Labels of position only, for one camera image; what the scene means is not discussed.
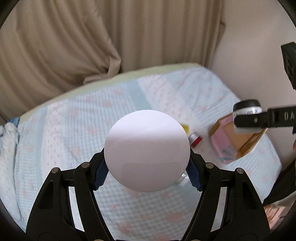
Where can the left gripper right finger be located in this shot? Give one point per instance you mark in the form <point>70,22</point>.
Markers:
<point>229,207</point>

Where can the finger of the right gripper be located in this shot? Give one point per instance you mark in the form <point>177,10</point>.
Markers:
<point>272,118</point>

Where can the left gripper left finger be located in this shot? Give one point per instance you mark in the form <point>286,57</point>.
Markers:
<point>51,217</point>

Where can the black and white small jar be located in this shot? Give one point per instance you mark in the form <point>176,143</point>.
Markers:
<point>248,117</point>

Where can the large white lid jar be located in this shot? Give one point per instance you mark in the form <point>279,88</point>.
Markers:
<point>147,150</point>

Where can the white pill bottle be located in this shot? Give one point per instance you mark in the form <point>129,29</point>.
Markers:
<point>182,180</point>

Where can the yellow tape roll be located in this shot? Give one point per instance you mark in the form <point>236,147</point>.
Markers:
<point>186,128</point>

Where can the cardboard box with pink lining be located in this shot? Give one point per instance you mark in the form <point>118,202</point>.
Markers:
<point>235,138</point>

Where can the blue checkered floral bedsheet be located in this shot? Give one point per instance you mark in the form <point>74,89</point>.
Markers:
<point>71,129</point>

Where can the red jar with silver lid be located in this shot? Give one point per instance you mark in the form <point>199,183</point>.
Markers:
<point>194,139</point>

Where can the crumpled light blue cloth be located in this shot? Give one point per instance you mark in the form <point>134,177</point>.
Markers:
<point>9,138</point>

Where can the beige curtain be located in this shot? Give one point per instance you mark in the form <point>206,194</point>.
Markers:
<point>51,47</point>

